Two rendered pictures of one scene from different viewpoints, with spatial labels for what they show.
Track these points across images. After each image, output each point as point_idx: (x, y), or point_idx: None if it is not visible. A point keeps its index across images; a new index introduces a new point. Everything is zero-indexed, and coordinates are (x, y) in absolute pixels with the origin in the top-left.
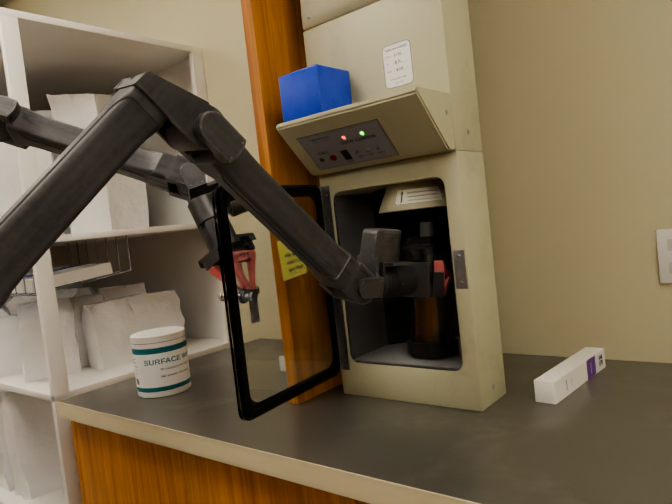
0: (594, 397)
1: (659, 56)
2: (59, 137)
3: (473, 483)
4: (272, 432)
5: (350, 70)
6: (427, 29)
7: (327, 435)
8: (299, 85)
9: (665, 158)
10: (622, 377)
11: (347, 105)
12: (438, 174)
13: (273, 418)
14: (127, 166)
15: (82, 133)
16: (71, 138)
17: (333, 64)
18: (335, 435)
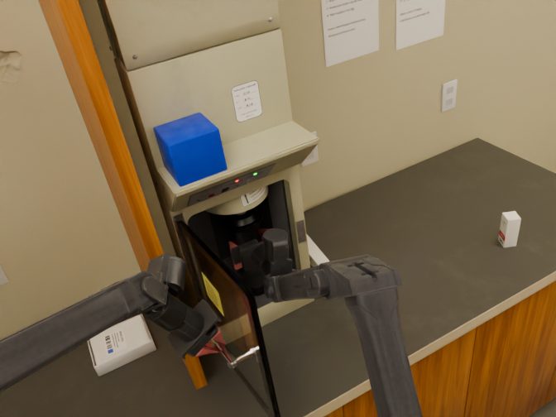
0: (333, 254)
1: (294, 27)
2: (23, 364)
3: None
4: (254, 414)
5: (197, 109)
6: (273, 72)
7: (288, 383)
8: (199, 150)
9: (299, 93)
10: (315, 231)
11: (258, 160)
12: (285, 177)
13: (224, 407)
14: (103, 329)
15: (392, 349)
16: (35, 352)
17: (175, 105)
18: (291, 379)
